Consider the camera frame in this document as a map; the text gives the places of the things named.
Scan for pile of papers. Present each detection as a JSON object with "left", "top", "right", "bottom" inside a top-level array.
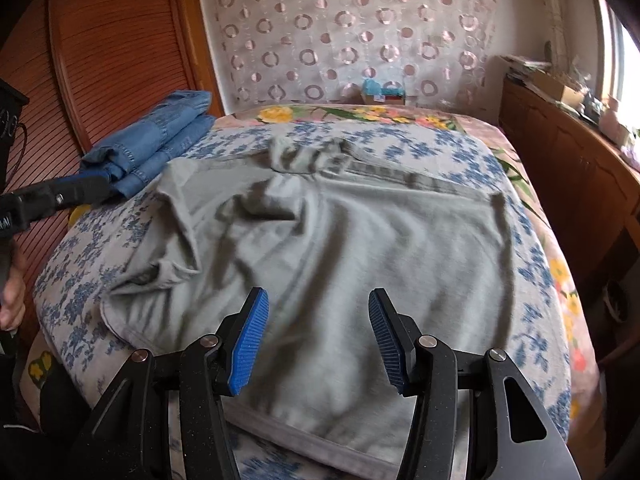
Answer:
[{"left": 500, "top": 55, "right": 551, "bottom": 82}]

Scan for circle-patterned curtain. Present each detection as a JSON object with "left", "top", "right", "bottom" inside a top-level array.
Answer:
[{"left": 197, "top": 0, "right": 501, "bottom": 113}]

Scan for wooden cabinet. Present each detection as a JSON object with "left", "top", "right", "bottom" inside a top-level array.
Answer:
[{"left": 500, "top": 77, "right": 640, "bottom": 311}]

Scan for assorted small bottles and jars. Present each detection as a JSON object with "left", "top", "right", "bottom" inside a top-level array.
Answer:
[{"left": 580, "top": 67, "right": 640, "bottom": 166}]

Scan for teal cloth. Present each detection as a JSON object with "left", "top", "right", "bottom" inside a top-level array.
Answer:
[{"left": 362, "top": 79, "right": 401, "bottom": 98}]

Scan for blue floral blanket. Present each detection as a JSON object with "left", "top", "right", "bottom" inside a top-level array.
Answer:
[{"left": 32, "top": 120, "right": 573, "bottom": 480}]

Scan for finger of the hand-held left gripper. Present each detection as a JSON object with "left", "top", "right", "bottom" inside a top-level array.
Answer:
[{"left": 17, "top": 172, "right": 110, "bottom": 227}]

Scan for person's dark clothing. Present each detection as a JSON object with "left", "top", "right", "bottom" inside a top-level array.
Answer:
[{"left": 0, "top": 332, "right": 101, "bottom": 480}]

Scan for window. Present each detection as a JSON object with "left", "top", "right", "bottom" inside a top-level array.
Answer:
[{"left": 595, "top": 0, "right": 640, "bottom": 111}]

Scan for beige window drape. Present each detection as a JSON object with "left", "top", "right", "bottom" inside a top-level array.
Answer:
[{"left": 542, "top": 0, "right": 571, "bottom": 61}]

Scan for grey-green pants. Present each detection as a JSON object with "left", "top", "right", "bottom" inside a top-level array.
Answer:
[{"left": 100, "top": 137, "right": 516, "bottom": 478}]

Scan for folded blue jeans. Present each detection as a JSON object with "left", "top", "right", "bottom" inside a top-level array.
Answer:
[{"left": 80, "top": 90, "right": 217, "bottom": 198}]

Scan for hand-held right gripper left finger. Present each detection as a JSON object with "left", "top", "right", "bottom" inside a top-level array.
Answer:
[{"left": 75, "top": 287, "right": 271, "bottom": 480}]

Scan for wooden louvred wardrobe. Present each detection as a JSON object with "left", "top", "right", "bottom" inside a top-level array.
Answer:
[{"left": 0, "top": 0, "right": 226, "bottom": 341}]

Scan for open cardboard box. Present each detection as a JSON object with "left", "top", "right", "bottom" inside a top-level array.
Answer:
[{"left": 530, "top": 67, "right": 585, "bottom": 106}]

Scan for person's left hand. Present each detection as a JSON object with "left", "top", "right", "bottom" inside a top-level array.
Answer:
[{"left": 0, "top": 256, "right": 27, "bottom": 332}]

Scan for small cardboard box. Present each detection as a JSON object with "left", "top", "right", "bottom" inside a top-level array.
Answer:
[{"left": 361, "top": 91, "right": 406, "bottom": 107}]

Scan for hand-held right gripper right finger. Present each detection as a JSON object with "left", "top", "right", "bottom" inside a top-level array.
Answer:
[{"left": 368, "top": 288, "right": 583, "bottom": 480}]

